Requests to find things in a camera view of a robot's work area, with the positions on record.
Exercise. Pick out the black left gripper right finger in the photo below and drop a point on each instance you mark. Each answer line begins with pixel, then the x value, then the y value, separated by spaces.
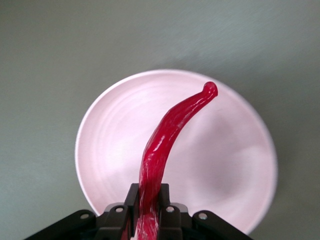
pixel 172 222

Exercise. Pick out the red chili pepper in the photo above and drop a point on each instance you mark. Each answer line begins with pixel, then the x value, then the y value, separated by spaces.
pixel 162 145

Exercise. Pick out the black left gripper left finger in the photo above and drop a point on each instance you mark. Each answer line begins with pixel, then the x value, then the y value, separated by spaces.
pixel 112 222

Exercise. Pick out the pink round plate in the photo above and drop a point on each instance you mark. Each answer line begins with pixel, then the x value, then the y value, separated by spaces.
pixel 212 160

